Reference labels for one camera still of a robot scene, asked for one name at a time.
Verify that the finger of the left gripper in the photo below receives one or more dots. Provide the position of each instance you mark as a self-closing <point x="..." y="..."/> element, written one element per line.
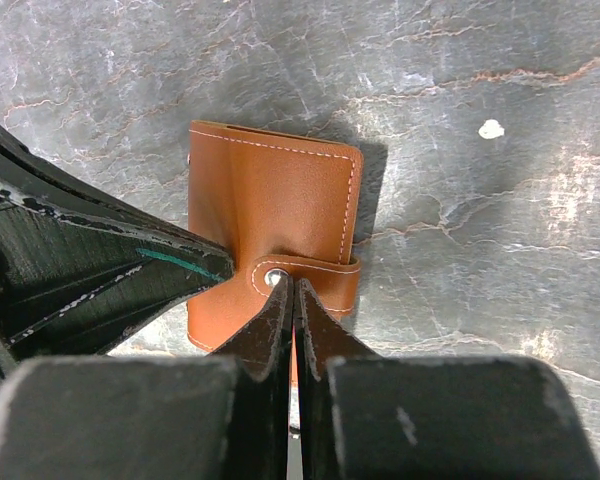
<point x="81" y="271"/>

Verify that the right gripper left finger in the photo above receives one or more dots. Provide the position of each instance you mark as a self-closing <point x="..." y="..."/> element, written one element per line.
<point x="221" y="416"/>

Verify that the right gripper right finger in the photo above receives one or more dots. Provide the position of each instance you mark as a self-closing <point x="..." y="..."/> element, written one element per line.
<point x="365" y="416"/>

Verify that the brown leather card holder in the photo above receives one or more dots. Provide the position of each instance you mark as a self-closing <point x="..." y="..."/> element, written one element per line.
<point x="277" y="203"/>

